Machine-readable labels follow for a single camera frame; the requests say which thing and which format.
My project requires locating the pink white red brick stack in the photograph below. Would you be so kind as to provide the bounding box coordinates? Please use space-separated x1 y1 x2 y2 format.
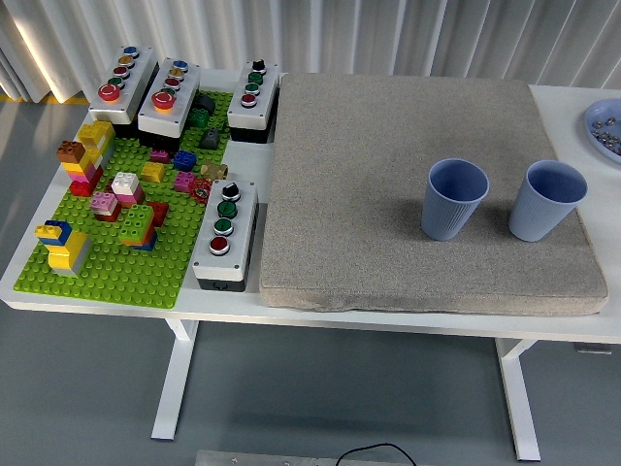
89 191 123 223

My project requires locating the black cable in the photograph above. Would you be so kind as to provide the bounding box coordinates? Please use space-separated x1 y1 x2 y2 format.
336 442 417 466

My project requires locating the white pleated curtain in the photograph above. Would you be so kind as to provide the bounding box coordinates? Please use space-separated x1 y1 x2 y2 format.
0 0 621 104

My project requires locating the blue ribbed plastic cup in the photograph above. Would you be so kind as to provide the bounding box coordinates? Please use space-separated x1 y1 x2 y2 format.
420 157 490 242
507 159 589 243

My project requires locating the green studded building baseplate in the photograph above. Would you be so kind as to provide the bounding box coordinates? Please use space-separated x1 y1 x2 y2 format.
13 89 234 311

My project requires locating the four-button white control box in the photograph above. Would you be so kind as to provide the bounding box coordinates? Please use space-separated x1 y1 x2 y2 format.
191 179 260 293
226 59 281 145

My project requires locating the red building brick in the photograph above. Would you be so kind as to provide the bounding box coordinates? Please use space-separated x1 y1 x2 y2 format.
145 201 170 228

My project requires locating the yellow blue grey brick stack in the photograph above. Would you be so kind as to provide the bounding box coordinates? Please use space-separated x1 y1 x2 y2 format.
34 219 92 278

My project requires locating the five-button white control box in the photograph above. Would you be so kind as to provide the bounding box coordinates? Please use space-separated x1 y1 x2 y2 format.
137 57 202 151
87 46 160 139

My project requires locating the dark grey curved block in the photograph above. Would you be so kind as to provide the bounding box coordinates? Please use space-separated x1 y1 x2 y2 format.
192 92 217 117

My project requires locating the brown-topped brick tower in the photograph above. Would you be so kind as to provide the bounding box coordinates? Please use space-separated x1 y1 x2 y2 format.
55 140 104 198

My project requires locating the white table leg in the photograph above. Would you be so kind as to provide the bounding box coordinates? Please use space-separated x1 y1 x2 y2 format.
150 318 200 442
494 338 542 462

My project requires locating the blue plate with metal nuts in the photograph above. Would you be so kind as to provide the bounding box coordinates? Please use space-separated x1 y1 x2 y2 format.
583 97 621 164

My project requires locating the yellow white brick tower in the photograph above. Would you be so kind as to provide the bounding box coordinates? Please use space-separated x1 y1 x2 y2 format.
77 119 116 169

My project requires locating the green orange blue brick stack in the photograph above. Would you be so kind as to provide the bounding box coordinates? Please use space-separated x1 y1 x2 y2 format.
118 204 158 252

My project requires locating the brass valve with red handwheel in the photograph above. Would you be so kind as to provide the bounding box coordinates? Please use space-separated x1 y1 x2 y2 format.
187 162 229 204

